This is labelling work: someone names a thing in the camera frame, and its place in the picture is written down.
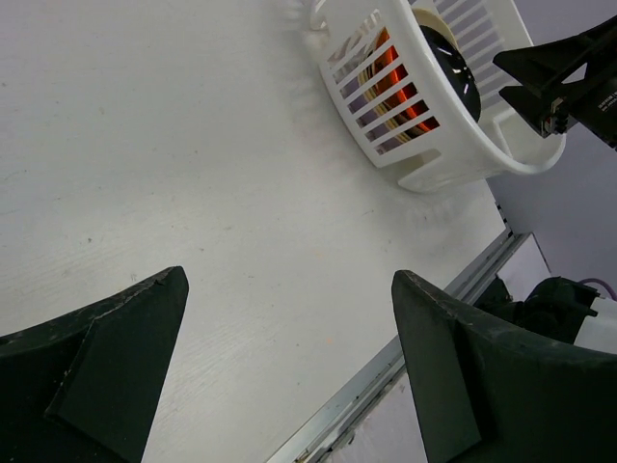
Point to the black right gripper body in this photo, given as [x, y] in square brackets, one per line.
[563, 83]

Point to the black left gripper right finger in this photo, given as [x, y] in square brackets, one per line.
[486, 390]

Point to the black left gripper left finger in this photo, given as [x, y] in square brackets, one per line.
[85, 386]

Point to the black round plate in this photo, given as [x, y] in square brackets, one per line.
[455, 69]

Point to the beige round plate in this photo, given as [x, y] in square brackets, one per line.
[428, 19]

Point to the white plastic basket bin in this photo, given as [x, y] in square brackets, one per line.
[397, 103]

